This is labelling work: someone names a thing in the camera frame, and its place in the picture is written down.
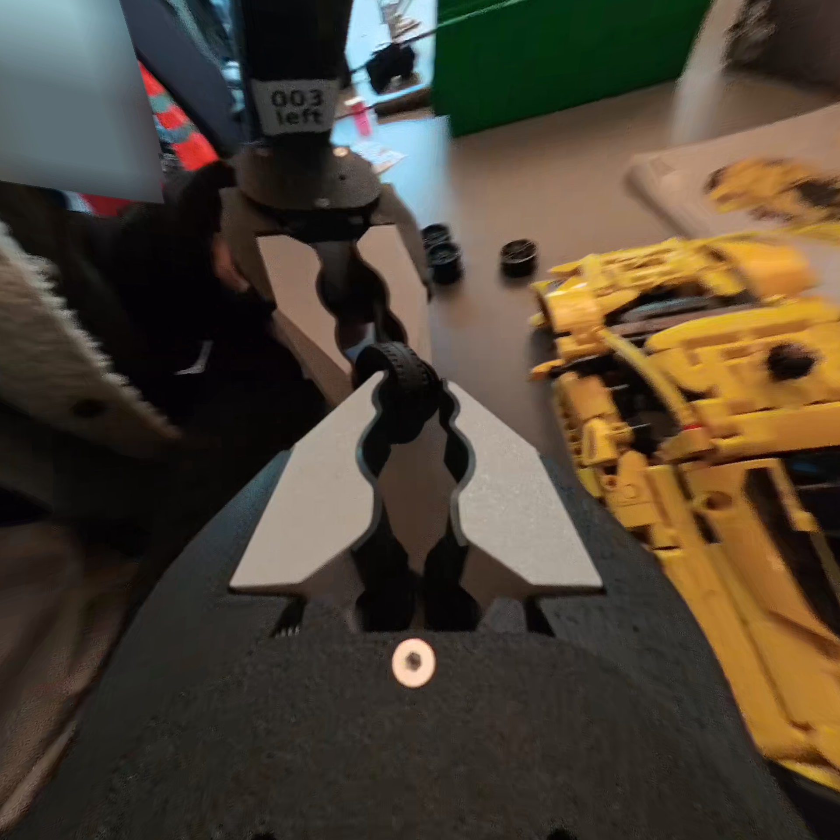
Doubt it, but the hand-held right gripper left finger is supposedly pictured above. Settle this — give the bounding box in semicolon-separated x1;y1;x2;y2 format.
228;371;414;632

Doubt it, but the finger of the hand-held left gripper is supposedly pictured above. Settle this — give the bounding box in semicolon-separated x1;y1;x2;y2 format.
356;225;434;366
256;233;357;395

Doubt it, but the orange striped traffic cone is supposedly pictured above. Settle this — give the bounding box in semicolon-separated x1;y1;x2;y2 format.
79;62;219;219

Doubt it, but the person's left hand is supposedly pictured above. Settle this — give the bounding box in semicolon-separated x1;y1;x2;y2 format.
210;236;252;291

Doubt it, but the grey shirt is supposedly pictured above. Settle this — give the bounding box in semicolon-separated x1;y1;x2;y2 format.
0;518;148;818

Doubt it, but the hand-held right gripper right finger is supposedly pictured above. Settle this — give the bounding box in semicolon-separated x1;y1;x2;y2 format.
423;379;605;632

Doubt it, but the grey desk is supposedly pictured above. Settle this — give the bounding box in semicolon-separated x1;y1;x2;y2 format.
328;79;840;840

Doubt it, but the yellow toy brick car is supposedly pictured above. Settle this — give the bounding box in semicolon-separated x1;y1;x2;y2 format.
527;222;840;791

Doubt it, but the black ridged toy part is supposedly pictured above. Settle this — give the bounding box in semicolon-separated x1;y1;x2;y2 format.
499;239;539;278

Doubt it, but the brown fleece-lined jacket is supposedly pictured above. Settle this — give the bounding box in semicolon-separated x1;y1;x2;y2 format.
0;184;188;526

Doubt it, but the black toy car tyre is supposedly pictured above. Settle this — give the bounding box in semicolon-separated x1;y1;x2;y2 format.
354;341;442;446

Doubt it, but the green plastic bin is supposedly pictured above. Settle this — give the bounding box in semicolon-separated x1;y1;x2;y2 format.
430;0;714;140

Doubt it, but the large car print booklet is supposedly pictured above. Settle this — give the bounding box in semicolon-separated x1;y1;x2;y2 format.
626;105;840;245

